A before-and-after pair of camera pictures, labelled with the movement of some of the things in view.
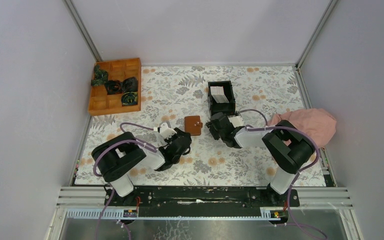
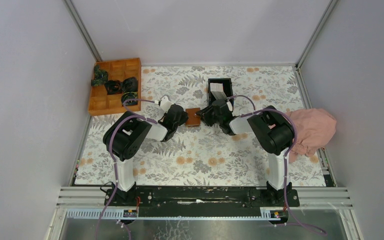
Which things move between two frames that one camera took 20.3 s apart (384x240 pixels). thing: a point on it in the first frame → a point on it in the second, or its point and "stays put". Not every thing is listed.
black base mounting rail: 202,201 stays put
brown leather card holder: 193,125 → 191,120
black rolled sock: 113,87 stays put
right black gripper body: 216,134 → 209,118
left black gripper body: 170,140 → 182,121
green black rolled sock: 129,98 stays put
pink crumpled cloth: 319,123 stays put
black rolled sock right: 129,85 stays put
